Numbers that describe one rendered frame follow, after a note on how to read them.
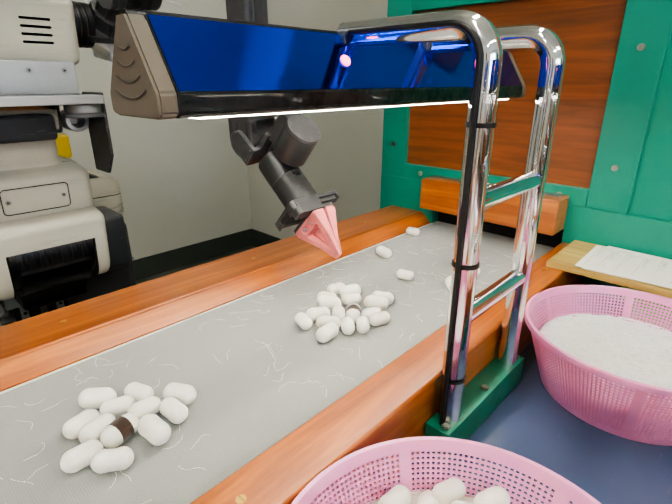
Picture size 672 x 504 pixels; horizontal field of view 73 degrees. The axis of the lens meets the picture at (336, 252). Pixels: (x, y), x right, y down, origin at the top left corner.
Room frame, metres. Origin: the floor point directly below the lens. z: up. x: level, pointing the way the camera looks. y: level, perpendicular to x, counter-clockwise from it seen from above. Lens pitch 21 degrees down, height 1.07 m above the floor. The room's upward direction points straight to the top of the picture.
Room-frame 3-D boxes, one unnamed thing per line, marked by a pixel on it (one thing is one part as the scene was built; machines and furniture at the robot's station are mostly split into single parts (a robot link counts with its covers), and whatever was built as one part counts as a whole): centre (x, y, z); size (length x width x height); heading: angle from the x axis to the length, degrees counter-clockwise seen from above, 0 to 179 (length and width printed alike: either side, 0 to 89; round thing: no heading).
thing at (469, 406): (0.51, -0.12, 0.90); 0.20 x 0.19 x 0.45; 137
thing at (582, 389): (0.50, -0.38, 0.72); 0.27 x 0.27 x 0.10
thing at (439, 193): (0.93, -0.32, 0.83); 0.30 x 0.06 x 0.07; 47
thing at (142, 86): (0.57, -0.06, 1.08); 0.62 x 0.08 x 0.07; 137
